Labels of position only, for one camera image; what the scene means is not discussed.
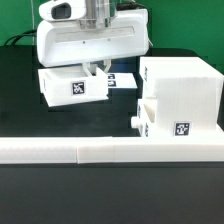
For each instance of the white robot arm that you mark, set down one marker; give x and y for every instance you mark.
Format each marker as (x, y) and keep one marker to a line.
(99, 15)

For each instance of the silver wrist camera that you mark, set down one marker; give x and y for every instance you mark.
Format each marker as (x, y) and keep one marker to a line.
(62, 10)

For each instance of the white drawer box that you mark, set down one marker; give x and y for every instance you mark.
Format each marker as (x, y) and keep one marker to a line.
(144, 121)
(72, 85)

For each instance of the white fiducial marker sheet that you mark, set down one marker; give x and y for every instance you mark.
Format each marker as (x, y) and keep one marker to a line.
(121, 81)

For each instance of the white front drawer box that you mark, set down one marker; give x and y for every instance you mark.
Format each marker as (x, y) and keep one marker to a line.
(144, 121)

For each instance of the white L-shaped fence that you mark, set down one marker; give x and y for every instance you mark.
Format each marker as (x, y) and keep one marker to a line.
(78, 150)

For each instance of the white drawer cabinet frame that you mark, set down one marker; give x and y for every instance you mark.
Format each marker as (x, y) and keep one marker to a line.
(188, 94)

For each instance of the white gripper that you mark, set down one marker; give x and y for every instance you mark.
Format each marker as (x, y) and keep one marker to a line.
(65, 43)

